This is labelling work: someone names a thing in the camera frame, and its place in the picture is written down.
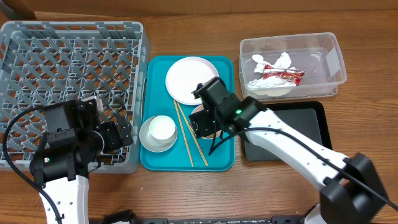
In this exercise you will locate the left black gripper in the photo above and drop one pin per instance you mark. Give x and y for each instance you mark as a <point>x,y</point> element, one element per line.
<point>114,141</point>

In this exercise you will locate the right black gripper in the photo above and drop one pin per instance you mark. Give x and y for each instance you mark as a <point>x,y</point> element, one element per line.
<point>202,123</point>

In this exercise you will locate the small pink-white bowl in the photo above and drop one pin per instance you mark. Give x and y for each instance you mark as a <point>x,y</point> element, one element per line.
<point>203,137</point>

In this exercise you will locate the grey bowl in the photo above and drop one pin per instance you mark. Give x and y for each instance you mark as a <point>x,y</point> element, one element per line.
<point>149,142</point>

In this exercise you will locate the white cup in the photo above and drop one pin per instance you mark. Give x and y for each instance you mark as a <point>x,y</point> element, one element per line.
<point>162,128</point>

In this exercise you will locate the white tissue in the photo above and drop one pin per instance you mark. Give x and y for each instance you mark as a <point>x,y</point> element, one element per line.
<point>271,79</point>

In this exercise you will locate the red snack wrapper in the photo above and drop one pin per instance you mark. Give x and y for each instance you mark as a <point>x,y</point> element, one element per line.
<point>291,75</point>

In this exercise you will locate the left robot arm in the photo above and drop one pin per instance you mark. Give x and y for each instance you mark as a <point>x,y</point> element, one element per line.
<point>62,174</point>

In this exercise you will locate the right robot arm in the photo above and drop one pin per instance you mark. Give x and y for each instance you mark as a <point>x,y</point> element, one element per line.
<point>350,188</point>

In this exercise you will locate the clear plastic waste bin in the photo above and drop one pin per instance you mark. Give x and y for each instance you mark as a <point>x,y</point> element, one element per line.
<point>318,55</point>

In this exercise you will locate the right wooden chopstick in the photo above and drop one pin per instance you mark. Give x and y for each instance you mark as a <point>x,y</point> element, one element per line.
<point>180,110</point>

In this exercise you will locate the wooden chopstick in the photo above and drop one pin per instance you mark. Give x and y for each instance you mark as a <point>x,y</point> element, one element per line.
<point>180,110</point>
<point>183,133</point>

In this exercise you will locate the left wooden chopstick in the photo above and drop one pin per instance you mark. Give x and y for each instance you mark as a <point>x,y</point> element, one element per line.
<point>183,133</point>

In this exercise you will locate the large white plate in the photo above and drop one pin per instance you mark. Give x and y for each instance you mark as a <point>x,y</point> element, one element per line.
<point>185,74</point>

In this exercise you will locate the teal serving tray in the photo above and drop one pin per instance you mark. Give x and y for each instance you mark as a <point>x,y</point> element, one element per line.
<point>184,154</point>

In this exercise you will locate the black rectangular tray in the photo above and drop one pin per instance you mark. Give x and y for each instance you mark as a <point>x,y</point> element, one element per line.
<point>307,117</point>

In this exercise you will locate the grey plastic dish rack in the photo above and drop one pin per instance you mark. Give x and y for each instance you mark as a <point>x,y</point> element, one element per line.
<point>43,63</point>

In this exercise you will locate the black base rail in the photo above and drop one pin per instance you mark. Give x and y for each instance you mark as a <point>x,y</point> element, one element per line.
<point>129,217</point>

